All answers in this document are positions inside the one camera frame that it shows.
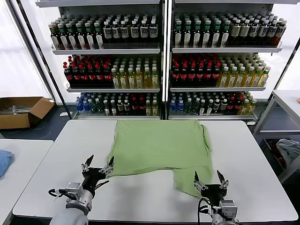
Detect beige-label dark bottle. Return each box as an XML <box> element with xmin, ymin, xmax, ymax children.
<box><xmin>231</xmin><ymin>19</ymin><xmax>242</xmax><ymax>46</ymax></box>
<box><xmin>240</xmin><ymin>19</ymin><xmax>251</xmax><ymax>46</ymax></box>

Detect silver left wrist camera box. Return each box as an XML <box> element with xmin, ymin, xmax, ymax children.
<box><xmin>65</xmin><ymin>181</ymin><xmax>82</xmax><ymax>195</ymax></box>

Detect grey metal parts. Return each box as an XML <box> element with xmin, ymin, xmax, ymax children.
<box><xmin>0</xmin><ymin>105</ymin><xmax>32</xmax><ymax>116</ymax></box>

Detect white side table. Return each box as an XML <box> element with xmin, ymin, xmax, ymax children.
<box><xmin>0</xmin><ymin>138</ymin><xmax>55</xmax><ymax>225</ymax></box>

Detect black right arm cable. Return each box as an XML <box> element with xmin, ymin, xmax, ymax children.
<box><xmin>197</xmin><ymin>197</ymin><xmax>212</xmax><ymax>225</ymax></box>

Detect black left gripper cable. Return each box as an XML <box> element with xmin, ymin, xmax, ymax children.
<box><xmin>94</xmin><ymin>179</ymin><xmax>110</xmax><ymax>191</ymax></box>

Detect crumpled light blue cloth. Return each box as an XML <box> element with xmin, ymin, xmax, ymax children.
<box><xmin>276</xmin><ymin>138</ymin><xmax>300</xmax><ymax>170</ymax></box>

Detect red-cap cola bottle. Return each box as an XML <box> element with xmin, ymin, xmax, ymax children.
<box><xmin>104</xmin><ymin>64</ymin><xmax>113</xmax><ymax>86</ymax></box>
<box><xmin>212</xmin><ymin>62</ymin><xmax>221</xmax><ymax>86</ymax></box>
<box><xmin>196</xmin><ymin>63</ymin><xmax>205</xmax><ymax>86</ymax></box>
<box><xmin>188</xmin><ymin>63</ymin><xmax>197</xmax><ymax>86</ymax></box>
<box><xmin>63</xmin><ymin>62</ymin><xmax>74</xmax><ymax>86</ymax></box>
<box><xmin>95</xmin><ymin>64</ymin><xmax>105</xmax><ymax>86</ymax></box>
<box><xmin>88</xmin><ymin>64</ymin><xmax>97</xmax><ymax>86</ymax></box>
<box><xmin>72</xmin><ymin>64</ymin><xmax>81</xmax><ymax>86</ymax></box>
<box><xmin>180</xmin><ymin>63</ymin><xmax>188</xmax><ymax>86</ymax></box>
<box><xmin>204</xmin><ymin>63</ymin><xmax>213</xmax><ymax>86</ymax></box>
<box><xmin>79</xmin><ymin>64</ymin><xmax>89</xmax><ymax>86</ymax></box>
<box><xmin>172</xmin><ymin>63</ymin><xmax>180</xmax><ymax>86</ymax></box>

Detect brown cardboard box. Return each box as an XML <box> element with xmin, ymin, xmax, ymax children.
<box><xmin>0</xmin><ymin>96</ymin><xmax>55</xmax><ymax>130</ymax></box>

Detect white-cap blue-label dark bottle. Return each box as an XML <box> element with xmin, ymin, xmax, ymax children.
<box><xmin>267</xmin><ymin>20</ymin><xmax>278</xmax><ymax>46</ymax></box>
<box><xmin>103</xmin><ymin>20</ymin><xmax>113</xmax><ymax>44</ymax></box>
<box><xmin>140</xmin><ymin>20</ymin><xmax>149</xmax><ymax>44</ymax></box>
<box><xmin>274</xmin><ymin>20</ymin><xmax>287</xmax><ymax>46</ymax></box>
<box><xmin>130</xmin><ymin>20</ymin><xmax>140</xmax><ymax>44</ymax></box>
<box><xmin>149</xmin><ymin>19</ymin><xmax>158</xmax><ymax>44</ymax></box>
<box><xmin>248</xmin><ymin>19</ymin><xmax>260</xmax><ymax>46</ymax></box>
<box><xmin>112</xmin><ymin>20</ymin><xmax>121</xmax><ymax>44</ymax></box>
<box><xmin>120</xmin><ymin>20</ymin><xmax>129</xmax><ymax>44</ymax></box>
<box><xmin>257</xmin><ymin>19</ymin><xmax>270</xmax><ymax>46</ymax></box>

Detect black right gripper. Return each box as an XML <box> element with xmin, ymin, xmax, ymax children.
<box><xmin>193</xmin><ymin>170</ymin><xmax>229</xmax><ymax>205</ymax></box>

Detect white shelf upright post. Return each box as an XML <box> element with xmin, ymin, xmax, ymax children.
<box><xmin>162</xmin><ymin>0</ymin><xmax>170</xmax><ymax>120</ymax></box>

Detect red cloth item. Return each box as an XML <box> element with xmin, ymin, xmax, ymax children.
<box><xmin>269</xmin><ymin>140</ymin><xmax>286</xmax><ymax>166</ymax></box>

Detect small red-label cola bottle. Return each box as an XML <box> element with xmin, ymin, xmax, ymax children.
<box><xmin>131</xmin><ymin>97</ymin><xmax>139</xmax><ymax>116</ymax></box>
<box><xmin>234</xmin><ymin>96</ymin><xmax>242</xmax><ymax>115</ymax></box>
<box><xmin>227</xmin><ymin>96</ymin><xmax>235</xmax><ymax>115</ymax></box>
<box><xmin>138</xmin><ymin>97</ymin><xmax>146</xmax><ymax>116</ymax></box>

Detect green polo shirt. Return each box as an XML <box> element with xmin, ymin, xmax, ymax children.
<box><xmin>106</xmin><ymin>119</ymin><xmax>214</xmax><ymax>197</ymax></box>

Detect white drinks shelf unit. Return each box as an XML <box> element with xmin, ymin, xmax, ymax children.
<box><xmin>167</xmin><ymin>0</ymin><xmax>285</xmax><ymax>121</ymax></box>
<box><xmin>35</xmin><ymin>0</ymin><xmax>165</xmax><ymax>120</ymax></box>

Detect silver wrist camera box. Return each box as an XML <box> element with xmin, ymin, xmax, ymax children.
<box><xmin>65</xmin><ymin>181</ymin><xmax>82</xmax><ymax>195</ymax></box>
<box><xmin>220</xmin><ymin>199</ymin><xmax>237</xmax><ymax>218</ymax></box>

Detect green-cap dark tea bottle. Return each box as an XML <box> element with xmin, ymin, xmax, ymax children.
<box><xmin>211</xmin><ymin>20</ymin><xmax>221</xmax><ymax>48</ymax></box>
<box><xmin>173</xmin><ymin>20</ymin><xmax>183</xmax><ymax>48</ymax></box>
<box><xmin>183</xmin><ymin>20</ymin><xmax>192</xmax><ymax>48</ymax></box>
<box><xmin>202</xmin><ymin>20</ymin><xmax>212</xmax><ymax>48</ymax></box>
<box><xmin>66</xmin><ymin>22</ymin><xmax>78</xmax><ymax>50</ymax></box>
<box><xmin>84</xmin><ymin>22</ymin><xmax>96</xmax><ymax>50</ymax></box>
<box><xmin>93</xmin><ymin>21</ymin><xmax>105</xmax><ymax>50</ymax></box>
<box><xmin>50</xmin><ymin>23</ymin><xmax>61</xmax><ymax>50</ymax></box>
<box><xmin>193</xmin><ymin>20</ymin><xmax>202</xmax><ymax>48</ymax></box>
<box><xmin>75</xmin><ymin>22</ymin><xmax>87</xmax><ymax>50</ymax></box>
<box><xmin>58</xmin><ymin>22</ymin><xmax>69</xmax><ymax>50</ymax></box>
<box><xmin>221</xmin><ymin>20</ymin><xmax>231</xmax><ymax>48</ymax></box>

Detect grey metal frame table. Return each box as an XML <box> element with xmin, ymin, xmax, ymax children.
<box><xmin>252</xmin><ymin>90</ymin><xmax>300</xmax><ymax>185</ymax></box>

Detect blue folded cloth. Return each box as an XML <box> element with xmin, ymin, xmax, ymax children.
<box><xmin>0</xmin><ymin>149</ymin><xmax>15</xmax><ymax>180</ymax></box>

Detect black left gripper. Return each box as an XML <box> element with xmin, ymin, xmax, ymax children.
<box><xmin>81</xmin><ymin>154</ymin><xmax>115</xmax><ymax>192</ymax></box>

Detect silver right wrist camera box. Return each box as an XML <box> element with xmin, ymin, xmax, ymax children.
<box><xmin>220</xmin><ymin>199</ymin><xmax>237</xmax><ymax>218</ymax></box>

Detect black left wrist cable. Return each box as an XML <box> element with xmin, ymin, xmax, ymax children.
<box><xmin>48</xmin><ymin>187</ymin><xmax>68</xmax><ymax>199</ymax></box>

